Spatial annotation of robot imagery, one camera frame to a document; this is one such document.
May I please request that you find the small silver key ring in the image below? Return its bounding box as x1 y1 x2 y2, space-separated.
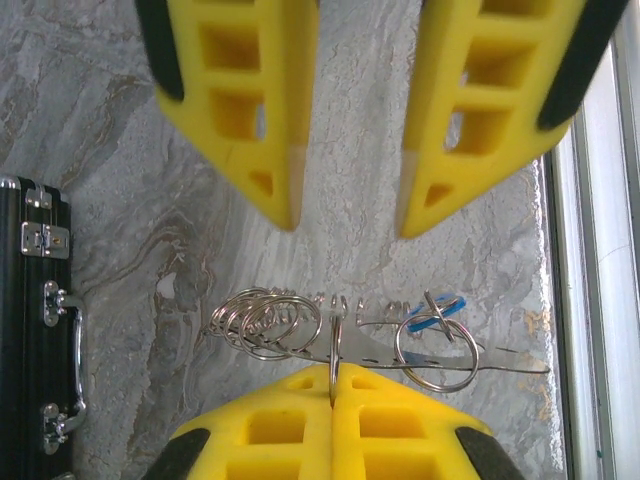
423 291 459 345

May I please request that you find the silver split key ring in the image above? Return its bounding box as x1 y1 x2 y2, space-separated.
328 308 347 409

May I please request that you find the large silver key ring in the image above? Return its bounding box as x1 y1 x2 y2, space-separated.
393 319 482 392

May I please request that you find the black ribbed carrying case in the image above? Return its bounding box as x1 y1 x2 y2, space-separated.
0 174 87 480

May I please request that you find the chain of silver key rings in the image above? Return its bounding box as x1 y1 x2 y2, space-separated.
202 287 325 362

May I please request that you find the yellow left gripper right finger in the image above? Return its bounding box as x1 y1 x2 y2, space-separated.
332 362 526 480

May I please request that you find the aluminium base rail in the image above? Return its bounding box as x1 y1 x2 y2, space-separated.
542 29 640 480

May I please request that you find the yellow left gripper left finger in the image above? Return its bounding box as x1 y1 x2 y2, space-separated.
141 363 335 480

